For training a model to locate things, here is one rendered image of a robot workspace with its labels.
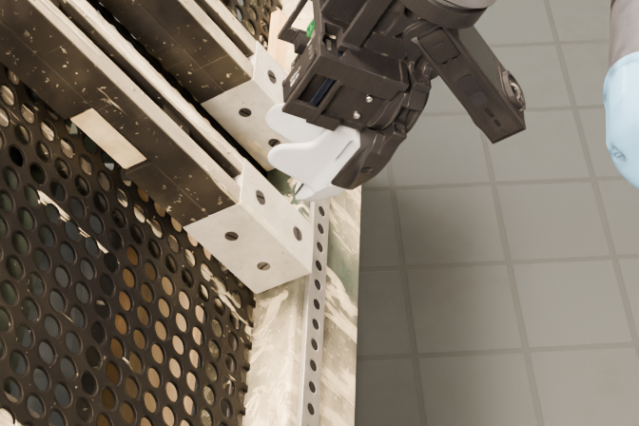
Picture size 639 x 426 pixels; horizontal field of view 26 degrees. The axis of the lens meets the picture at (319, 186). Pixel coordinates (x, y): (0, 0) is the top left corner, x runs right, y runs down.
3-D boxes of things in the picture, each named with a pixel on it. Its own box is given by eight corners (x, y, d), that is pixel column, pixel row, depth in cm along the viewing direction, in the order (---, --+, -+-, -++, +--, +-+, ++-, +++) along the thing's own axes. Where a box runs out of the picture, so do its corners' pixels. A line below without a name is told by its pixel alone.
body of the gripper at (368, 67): (272, 39, 90) (360, -99, 83) (386, 79, 94) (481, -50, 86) (277, 123, 85) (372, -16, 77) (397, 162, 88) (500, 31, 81)
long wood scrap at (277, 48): (277, 74, 166) (284, 70, 166) (265, 63, 165) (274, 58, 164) (280, 24, 172) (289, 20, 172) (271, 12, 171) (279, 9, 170)
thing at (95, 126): (125, 170, 131) (149, 159, 129) (67, 119, 126) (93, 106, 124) (128, 147, 133) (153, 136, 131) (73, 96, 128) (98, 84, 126)
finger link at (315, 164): (238, 177, 94) (299, 87, 88) (315, 200, 97) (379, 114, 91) (239, 211, 92) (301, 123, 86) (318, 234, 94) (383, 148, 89)
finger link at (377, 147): (324, 147, 93) (388, 61, 87) (347, 155, 94) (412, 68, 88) (329, 200, 90) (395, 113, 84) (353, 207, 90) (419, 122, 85)
